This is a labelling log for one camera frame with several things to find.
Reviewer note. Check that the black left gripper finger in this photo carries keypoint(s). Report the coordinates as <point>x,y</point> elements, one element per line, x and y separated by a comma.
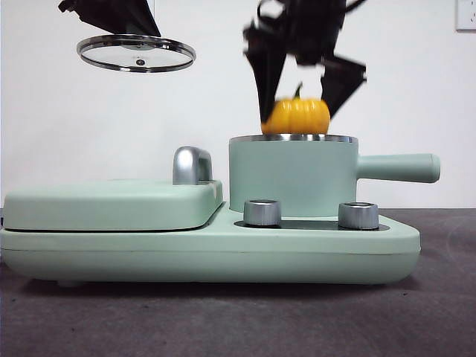
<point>100,13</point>
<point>143,18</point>

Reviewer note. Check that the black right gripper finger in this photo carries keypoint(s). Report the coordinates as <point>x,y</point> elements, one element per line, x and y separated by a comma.
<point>267,78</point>
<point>340,85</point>

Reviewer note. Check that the glass lid with green knob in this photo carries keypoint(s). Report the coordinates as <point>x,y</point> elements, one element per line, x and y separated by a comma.
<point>137,44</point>

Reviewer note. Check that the yellow toy pumpkin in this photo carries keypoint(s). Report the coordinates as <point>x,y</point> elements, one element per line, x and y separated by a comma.
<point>297,115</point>

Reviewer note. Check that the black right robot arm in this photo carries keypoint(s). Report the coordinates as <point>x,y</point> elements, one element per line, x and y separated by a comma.
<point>308,29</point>

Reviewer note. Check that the chrome control knob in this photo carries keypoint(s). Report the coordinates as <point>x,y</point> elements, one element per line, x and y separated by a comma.
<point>357,215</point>
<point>262,213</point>

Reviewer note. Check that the mint green breakfast machine base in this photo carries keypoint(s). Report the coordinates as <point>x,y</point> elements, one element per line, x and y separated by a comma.
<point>223,256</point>

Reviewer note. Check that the white wall socket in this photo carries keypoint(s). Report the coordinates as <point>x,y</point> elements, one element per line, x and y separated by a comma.
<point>466,16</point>

